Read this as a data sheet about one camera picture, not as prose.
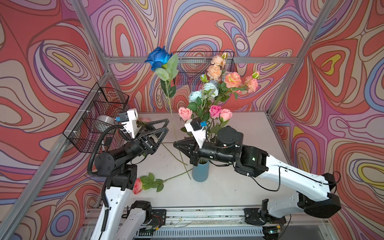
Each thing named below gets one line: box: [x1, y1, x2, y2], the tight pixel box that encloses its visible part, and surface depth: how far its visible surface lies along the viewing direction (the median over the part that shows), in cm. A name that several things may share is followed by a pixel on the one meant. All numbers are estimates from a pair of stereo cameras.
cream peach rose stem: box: [207, 52, 228, 81], surface depth 72 cm
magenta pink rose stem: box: [209, 105, 222, 138], surface depth 61 cm
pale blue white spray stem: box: [187, 73, 219, 123], surface depth 63 cm
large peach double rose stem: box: [216, 70, 260, 104], surface depth 68 cm
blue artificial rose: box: [145, 46, 192, 175], surface depth 40 cm
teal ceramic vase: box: [192, 161, 210, 182], surface depth 88 cm
